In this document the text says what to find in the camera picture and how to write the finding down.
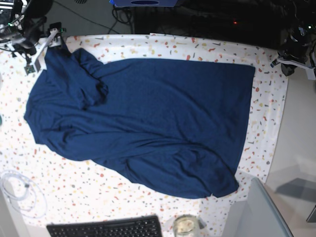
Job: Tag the navy blue t-shirt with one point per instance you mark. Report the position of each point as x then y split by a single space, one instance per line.
178 127

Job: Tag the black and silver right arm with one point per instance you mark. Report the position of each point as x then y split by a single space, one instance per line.
22 24

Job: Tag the grey monitor back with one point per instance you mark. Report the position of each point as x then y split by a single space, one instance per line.
257 216

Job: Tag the clear glass jar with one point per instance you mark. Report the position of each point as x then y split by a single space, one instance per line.
186 226

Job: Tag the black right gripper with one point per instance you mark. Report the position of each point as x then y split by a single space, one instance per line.
31 33

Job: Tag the black computer keyboard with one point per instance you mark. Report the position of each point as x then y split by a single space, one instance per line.
148 226

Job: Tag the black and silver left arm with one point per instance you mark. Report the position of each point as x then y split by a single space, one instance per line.
302 13

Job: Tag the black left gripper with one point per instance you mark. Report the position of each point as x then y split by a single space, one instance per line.
297 46

